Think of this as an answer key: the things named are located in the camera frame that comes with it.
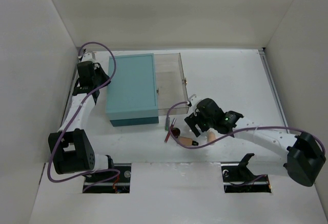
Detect beige foundation bottle black cap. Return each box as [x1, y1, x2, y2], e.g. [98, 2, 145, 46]
[177, 136, 199, 147]

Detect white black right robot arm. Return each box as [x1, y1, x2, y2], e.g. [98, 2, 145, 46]
[184, 96, 326, 187]

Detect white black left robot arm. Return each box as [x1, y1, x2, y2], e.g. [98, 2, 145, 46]
[48, 60, 115, 182]

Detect beige makeup sponge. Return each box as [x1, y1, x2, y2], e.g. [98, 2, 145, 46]
[207, 131, 216, 146]

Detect teal makeup box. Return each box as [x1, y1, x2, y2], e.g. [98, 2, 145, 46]
[106, 53, 159, 127]

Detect red makeup pencil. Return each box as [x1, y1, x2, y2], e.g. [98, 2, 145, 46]
[164, 118, 176, 143]

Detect brown round jar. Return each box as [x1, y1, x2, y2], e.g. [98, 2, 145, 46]
[171, 128, 181, 139]

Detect green tube left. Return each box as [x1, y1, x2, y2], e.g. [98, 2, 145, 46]
[165, 117, 171, 131]

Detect clear acrylic drawer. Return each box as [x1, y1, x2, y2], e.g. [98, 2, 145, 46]
[154, 53, 188, 116]

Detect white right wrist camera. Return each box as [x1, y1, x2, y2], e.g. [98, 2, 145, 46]
[187, 94, 200, 107]

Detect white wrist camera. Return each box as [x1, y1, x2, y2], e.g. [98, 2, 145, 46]
[78, 52, 94, 62]
[187, 94, 200, 107]

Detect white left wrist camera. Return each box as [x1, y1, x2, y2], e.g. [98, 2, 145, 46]
[78, 52, 94, 62]

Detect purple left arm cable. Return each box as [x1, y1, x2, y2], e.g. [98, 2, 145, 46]
[48, 42, 121, 193]

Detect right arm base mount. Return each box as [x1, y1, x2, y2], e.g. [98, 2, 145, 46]
[221, 153, 272, 193]

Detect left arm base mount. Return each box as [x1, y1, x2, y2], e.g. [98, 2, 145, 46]
[83, 164, 132, 194]

